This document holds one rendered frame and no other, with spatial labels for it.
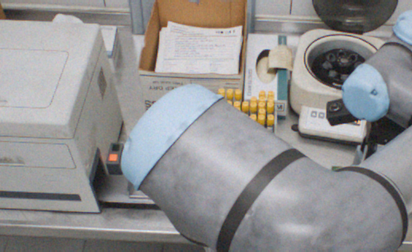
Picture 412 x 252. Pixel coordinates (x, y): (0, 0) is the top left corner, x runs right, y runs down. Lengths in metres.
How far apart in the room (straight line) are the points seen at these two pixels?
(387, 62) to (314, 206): 0.42
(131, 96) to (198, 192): 1.00
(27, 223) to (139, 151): 0.80
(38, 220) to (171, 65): 0.49
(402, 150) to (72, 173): 0.71
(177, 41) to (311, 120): 0.42
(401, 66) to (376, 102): 0.07
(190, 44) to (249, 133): 1.02
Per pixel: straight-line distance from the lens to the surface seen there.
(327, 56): 1.38
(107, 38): 1.52
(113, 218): 1.21
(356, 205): 0.45
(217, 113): 0.47
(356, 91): 0.78
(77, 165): 1.09
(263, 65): 1.41
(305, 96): 1.30
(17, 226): 1.27
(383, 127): 0.99
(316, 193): 0.43
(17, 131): 1.05
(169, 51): 1.45
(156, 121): 0.47
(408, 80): 0.79
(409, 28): 0.85
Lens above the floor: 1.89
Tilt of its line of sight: 52 degrees down
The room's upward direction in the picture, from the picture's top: 4 degrees clockwise
